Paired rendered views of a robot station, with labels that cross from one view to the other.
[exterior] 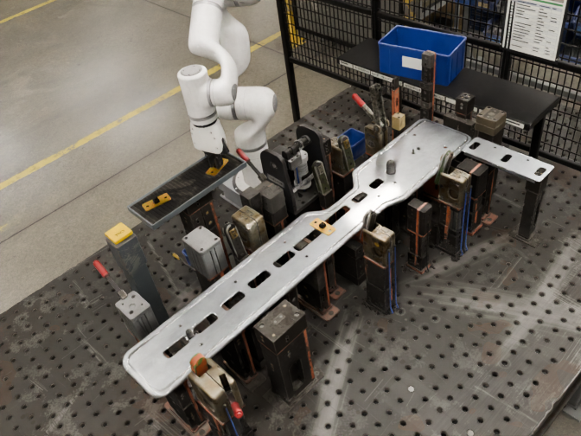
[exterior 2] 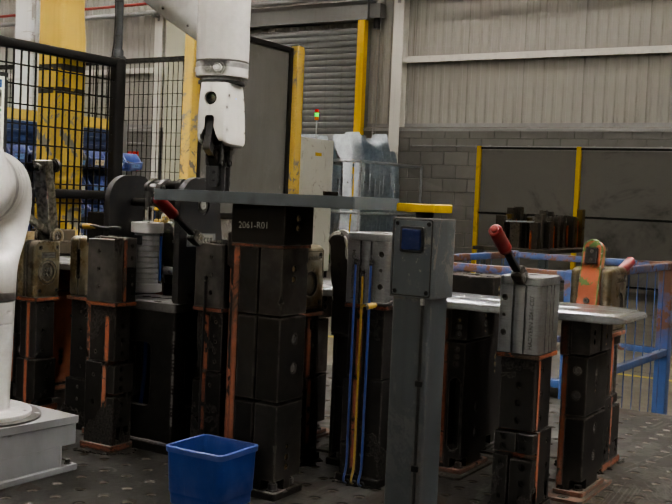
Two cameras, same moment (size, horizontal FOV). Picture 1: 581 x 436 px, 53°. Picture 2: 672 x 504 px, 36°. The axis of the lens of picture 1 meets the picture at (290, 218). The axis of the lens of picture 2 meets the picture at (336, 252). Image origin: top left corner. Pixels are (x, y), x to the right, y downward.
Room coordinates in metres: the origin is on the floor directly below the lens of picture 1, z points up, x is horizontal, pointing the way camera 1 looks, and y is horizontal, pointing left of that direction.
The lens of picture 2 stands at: (1.90, 1.81, 1.16)
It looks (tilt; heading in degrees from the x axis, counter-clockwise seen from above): 3 degrees down; 249
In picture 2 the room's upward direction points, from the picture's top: 2 degrees clockwise
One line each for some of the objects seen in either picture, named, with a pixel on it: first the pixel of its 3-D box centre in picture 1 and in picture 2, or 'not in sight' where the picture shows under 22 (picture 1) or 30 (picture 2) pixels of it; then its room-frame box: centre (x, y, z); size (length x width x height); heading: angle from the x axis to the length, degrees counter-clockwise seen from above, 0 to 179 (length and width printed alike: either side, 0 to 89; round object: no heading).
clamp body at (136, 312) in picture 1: (150, 342); (524, 392); (1.08, 0.47, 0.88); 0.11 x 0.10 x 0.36; 38
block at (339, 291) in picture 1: (323, 259); not in sight; (1.33, -0.09, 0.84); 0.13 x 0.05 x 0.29; 38
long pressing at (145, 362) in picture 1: (320, 232); (282, 281); (1.30, -0.08, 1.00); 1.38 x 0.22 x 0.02; 128
